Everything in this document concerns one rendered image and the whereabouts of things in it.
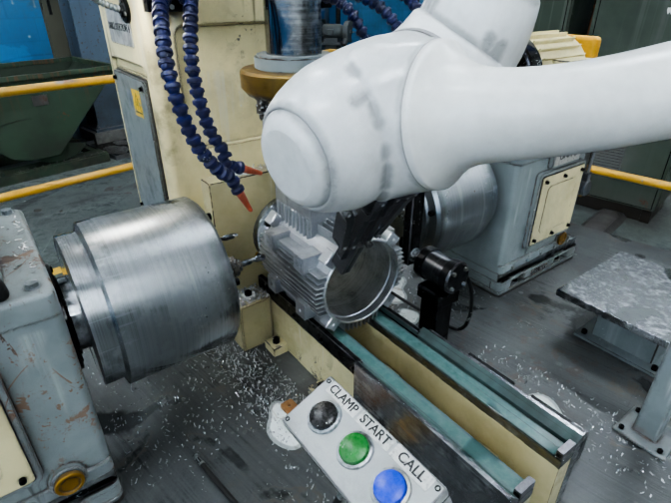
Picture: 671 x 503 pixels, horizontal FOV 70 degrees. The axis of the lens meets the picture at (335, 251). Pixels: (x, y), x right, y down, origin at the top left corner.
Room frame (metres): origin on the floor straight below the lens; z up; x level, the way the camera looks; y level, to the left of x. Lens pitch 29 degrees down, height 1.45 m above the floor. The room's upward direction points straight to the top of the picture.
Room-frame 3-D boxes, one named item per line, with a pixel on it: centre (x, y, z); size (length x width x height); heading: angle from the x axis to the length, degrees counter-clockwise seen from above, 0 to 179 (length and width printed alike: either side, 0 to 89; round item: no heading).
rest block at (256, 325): (0.80, 0.17, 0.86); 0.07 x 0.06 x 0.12; 127
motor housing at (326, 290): (0.76, 0.01, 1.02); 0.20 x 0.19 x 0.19; 35
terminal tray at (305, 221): (0.80, 0.03, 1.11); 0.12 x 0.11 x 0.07; 35
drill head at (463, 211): (1.01, -0.22, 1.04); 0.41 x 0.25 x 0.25; 127
